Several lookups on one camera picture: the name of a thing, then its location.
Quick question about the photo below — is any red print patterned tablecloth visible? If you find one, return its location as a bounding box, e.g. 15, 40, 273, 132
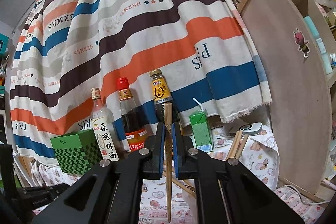
32, 176, 332, 224

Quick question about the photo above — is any wooden chopstick on table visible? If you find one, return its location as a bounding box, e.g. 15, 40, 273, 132
163, 169, 196, 198

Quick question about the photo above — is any red cap vinegar bottle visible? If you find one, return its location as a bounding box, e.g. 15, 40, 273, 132
116, 77, 148, 152

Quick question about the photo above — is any baby bear print cloth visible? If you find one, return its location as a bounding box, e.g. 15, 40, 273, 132
30, 125, 280, 190

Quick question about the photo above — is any clear cooking wine bottle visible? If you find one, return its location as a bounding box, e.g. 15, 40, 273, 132
91, 88, 121, 161

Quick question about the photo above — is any yellow label oyster sauce bottle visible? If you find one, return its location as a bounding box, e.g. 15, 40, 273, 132
149, 69, 180, 123

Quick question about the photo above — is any green drink carton with straw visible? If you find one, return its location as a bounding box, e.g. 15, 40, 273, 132
189, 98, 213, 152

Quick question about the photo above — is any white round-dial device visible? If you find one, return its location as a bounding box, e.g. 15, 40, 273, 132
229, 122, 263, 136

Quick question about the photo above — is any wooden chopstick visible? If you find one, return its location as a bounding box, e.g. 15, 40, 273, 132
235, 134, 249, 160
163, 169, 196, 198
164, 102, 173, 223

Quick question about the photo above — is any green checkered box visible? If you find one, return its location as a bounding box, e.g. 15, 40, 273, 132
51, 128, 102, 175

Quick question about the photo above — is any white cable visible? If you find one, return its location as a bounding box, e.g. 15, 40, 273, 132
278, 183, 332, 206

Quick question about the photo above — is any striped Hermes Paris curtain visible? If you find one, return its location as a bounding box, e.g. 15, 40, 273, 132
10, 0, 272, 166

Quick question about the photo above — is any beige wooden side panel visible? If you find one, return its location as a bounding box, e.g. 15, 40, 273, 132
238, 0, 335, 194

